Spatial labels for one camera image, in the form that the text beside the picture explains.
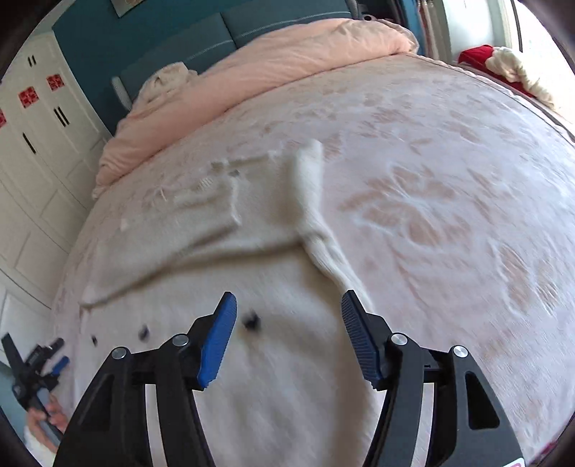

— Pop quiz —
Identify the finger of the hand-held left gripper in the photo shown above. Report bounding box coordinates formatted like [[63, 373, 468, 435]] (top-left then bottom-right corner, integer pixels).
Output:
[[26, 339, 64, 365], [44, 356, 71, 382]]

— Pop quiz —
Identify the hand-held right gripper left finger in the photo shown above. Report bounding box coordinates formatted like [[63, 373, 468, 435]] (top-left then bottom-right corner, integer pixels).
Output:
[[53, 292, 238, 467]]

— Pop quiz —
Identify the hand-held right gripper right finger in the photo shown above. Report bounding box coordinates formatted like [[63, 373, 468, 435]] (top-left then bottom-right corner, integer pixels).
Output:
[[340, 290, 524, 467]]

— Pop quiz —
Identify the beige knit sweater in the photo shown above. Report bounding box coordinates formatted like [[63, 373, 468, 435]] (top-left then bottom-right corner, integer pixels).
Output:
[[78, 139, 391, 467]]

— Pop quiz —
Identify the person's left forearm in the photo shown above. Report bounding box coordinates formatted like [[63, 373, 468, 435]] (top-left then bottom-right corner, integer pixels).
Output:
[[22, 426, 58, 467]]

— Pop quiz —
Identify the person's left hand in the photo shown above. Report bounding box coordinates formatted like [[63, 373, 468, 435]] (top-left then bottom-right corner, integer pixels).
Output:
[[24, 394, 69, 447]]

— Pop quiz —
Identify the pink butterfly printed blanket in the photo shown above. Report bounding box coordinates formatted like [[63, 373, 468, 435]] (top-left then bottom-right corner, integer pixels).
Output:
[[49, 51, 575, 467]]

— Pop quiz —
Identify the white wardrobe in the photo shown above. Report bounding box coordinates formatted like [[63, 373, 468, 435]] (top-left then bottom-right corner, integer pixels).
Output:
[[0, 31, 113, 360]]

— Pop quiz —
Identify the cream garment on duvet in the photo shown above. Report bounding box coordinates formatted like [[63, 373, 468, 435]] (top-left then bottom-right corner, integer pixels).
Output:
[[135, 63, 198, 108]]

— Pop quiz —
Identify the pink duvet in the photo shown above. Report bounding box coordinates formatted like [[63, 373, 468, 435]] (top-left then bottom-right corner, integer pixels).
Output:
[[92, 18, 420, 200]]

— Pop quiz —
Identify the red cushion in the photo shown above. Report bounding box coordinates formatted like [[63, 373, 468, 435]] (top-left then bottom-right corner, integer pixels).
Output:
[[458, 45, 536, 97]]

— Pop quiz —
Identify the teal padded headboard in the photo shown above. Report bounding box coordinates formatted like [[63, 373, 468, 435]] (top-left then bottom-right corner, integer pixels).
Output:
[[51, 0, 360, 135]]

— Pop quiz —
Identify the cream twisted cloth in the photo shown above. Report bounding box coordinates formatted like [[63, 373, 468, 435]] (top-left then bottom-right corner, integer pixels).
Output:
[[487, 45, 556, 109]]

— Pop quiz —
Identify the patterned curtain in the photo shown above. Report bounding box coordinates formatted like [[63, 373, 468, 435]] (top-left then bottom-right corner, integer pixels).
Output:
[[415, 0, 452, 60]]

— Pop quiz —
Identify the wall picture frame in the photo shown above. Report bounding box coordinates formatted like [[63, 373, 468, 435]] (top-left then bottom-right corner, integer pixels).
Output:
[[110, 0, 145, 19]]

